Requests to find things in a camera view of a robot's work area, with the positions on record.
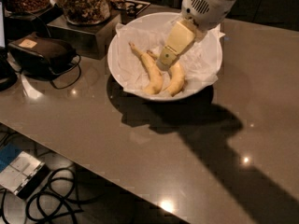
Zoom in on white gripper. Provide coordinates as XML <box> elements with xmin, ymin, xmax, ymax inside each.
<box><xmin>157</xmin><ymin>0</ymin><xmax>233</xmax><ymax>71</ymax></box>

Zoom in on yellow banana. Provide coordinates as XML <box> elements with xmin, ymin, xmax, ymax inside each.
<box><xmin>146</xmin><ymin>49</ymin><xmax>186</xmax><ymax>97</ymax></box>
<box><xmin>129</xmin><ymin>42</ymin><xmax>164</xmax><ymax>94</ymax></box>

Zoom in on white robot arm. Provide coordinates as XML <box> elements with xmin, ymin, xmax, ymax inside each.
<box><xmin>157</xmin><ymin>0</ymin><xmax>236</xmax><ymax>71</ymax></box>

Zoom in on white round bowl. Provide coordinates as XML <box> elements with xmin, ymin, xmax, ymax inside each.
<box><xmin>107</xmin><ymin>11</ymin><xmax>223</xmax><ymax>102</ymax></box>

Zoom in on white paper liner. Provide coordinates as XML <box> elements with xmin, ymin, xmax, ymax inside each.
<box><xmin>115</xmin><ymin>10</ymin><xmax>226</xmax><ymax>99</ymax></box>

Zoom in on black tray in background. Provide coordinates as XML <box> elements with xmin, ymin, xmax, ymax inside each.
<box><xmin>112</xmin><ymin>0</ymin><xmax>150</xmax><ymax>17</ymax></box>

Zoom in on dark metal scale base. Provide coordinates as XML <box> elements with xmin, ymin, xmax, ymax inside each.
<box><xmin>48</xmin><ymin>10</ymin><xmax>121</xmax><ymax>60</ymax></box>

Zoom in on glass jar of granola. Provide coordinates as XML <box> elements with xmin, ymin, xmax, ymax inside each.
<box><xmin>58</xmin><ymin>0</ymin><xmax>111</xmax><ymax>25</ymax></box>

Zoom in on black handheld device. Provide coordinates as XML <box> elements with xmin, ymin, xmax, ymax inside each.
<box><xmin>8</xmin><ymin>33</ymin><xmax>77</xmax><ymax>80</ymax></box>

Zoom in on dark base under cereal jar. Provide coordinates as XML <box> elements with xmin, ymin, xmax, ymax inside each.
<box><xmin>5</xmin><ymin>6</ymin><xmax>63</xmax><ymax>40</ymax></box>

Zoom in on black monitor stand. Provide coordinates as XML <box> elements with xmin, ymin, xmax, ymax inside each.
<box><xmin>0</xmin><ymin>0</ymin><xmax>18</xmax><ymax>91</ymax></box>

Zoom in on blue object on floor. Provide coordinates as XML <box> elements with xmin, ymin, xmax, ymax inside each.
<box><xmin>0</xmin><ymin>144</ymin><xmax>21</xmax><ymax>173</ymax></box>

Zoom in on white box on floor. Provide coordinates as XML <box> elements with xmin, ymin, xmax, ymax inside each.
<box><xmin>0</xmin><ymin>151</ymin><xmax>50</xmax><ymax>200</ymax></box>

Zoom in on black cable on table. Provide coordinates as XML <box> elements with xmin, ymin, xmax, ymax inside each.
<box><xmin>46</xmin><ymin>53</ymin><xmax>83</xmax><ymax>91</ymax></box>

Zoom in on black cables on floor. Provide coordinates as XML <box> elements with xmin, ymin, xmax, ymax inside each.
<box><xmin>0</xmin><ymin>161</ymin><xmax>107</xmax><ymax>224</ymax></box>

